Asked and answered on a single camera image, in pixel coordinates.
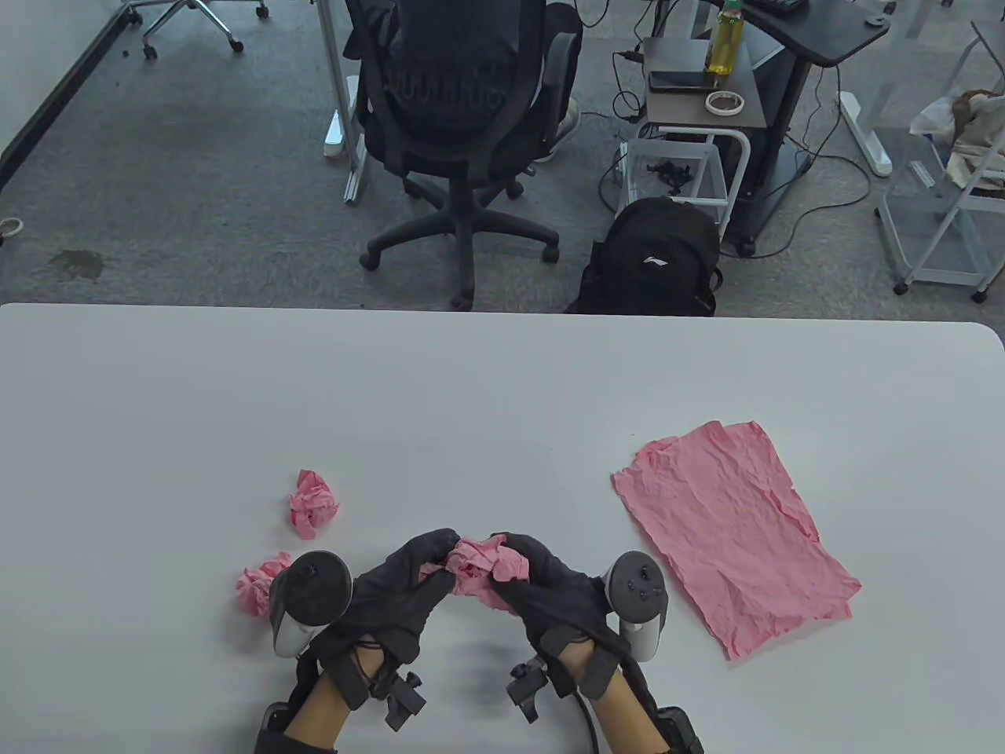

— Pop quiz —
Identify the white plastic bag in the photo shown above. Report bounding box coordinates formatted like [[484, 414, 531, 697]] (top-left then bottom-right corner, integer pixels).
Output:
[[909, 94, 963, 138]]

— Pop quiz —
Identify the beige cloth bundle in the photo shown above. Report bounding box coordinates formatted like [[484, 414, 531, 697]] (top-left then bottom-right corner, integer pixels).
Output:
[[946, 90, 1005, 193]]

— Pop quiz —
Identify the white wheeled rack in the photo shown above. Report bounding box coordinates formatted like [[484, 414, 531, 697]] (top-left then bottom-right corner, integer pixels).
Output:
[[875, 20, 1005, 303]]

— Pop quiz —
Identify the black white handheld controller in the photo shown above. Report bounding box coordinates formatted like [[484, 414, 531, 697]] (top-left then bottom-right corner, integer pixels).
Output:
[[269, 550, 354, 659], [601, 550, 671, 662]]

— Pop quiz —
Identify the white desk leg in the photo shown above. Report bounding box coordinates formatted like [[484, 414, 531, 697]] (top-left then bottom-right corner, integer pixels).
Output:
[[314, 0, 370, 203]]

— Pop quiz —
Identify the black mesh office chair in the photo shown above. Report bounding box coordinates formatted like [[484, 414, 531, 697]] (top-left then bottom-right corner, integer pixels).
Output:
[[343, 0, 586, 311]]

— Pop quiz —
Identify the white desk foot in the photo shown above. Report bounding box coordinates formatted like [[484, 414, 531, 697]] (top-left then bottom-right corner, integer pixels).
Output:
[[839, 90, 894, 178]]

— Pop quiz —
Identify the yellow drink bottle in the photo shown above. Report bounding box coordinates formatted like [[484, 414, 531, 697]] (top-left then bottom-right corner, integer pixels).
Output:
[[704, 0, 745, 79]]

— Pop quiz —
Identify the person's left forearm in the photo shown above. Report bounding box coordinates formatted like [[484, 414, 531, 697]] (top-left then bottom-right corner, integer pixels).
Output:
[[279, 656, 386, 754]]

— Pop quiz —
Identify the small black gadget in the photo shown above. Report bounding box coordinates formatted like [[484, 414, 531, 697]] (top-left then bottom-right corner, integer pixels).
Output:
[[645, 159, 696, 197]]

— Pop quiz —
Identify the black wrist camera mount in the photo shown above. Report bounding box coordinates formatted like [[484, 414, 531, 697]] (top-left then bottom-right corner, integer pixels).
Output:
[[506, 660, 550, 725], [349, 668, 427, 733]]

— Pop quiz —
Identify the black floor cable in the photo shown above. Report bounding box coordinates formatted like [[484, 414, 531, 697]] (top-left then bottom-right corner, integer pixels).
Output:
[[738, 67, 874, 260]]

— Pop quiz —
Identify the black backpack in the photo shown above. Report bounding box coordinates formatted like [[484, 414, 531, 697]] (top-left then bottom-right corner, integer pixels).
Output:
[[567, 196, 723, 317]]

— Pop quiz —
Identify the black glove cable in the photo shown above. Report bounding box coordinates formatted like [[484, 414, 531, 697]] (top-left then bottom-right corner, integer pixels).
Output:
[[572, 691, 601, 754]]

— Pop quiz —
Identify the swivel chair with chrome base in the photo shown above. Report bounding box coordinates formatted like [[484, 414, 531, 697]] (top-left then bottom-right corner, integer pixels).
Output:
[[122, 0, 270, 60]]

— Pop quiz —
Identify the black phone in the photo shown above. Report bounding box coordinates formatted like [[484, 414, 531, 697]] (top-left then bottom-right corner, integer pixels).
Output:
[[649, 71, 719, 95]]

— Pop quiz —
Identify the black standing desk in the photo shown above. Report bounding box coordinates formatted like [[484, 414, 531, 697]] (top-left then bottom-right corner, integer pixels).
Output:
[[718, 0, 892, 260]]

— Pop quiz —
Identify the grey side table white frame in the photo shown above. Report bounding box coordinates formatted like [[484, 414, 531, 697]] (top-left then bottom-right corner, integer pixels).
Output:
[[620, 35, 766, 236]]

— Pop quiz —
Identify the person's right hand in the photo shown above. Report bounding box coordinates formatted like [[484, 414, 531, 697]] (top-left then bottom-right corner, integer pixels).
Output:
[[489, 533, 633, 667]]

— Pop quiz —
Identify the person's left hand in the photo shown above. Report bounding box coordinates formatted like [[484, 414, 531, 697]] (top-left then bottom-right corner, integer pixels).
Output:
[[310, 529, 462, 667]]

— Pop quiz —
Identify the person's right forearm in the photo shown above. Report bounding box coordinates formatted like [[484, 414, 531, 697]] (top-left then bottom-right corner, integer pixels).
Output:
[[577, 648, 664, 754]]

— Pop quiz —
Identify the black plug cable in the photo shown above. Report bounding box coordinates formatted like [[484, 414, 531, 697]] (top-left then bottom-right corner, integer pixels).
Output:
[[611, 47, 651, 123]]

